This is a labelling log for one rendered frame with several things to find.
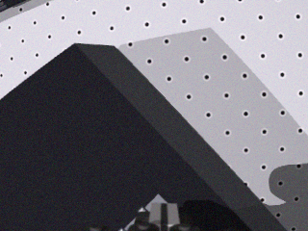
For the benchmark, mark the grey perforated base plate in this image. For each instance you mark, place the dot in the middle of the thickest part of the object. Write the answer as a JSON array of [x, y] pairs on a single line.
[[235, 70]]

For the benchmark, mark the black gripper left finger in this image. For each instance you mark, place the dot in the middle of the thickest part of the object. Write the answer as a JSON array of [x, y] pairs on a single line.
[[144, 221]]

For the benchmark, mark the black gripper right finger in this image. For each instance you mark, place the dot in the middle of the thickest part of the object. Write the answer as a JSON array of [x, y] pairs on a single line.
[[172, 222]]

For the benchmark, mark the light grey benchtop lab instrument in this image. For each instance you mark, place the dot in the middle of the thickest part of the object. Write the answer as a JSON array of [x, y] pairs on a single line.
[[86, 139]]

